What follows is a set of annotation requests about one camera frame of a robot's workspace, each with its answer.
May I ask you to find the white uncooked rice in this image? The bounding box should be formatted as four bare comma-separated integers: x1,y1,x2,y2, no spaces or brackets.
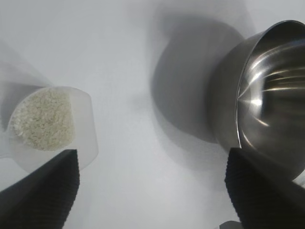
10,87,77,151

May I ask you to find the stainless steel mixing bowl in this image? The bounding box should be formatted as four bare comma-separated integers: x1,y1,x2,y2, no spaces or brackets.
207,19,305,182

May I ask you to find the clear plastic measuring cup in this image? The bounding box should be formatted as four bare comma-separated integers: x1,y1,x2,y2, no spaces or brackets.
6,85,100,173

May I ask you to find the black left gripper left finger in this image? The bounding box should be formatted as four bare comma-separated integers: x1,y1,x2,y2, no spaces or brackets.
0,149,81,229

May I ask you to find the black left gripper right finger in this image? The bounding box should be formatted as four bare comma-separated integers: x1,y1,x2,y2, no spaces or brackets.
224,147,305,229

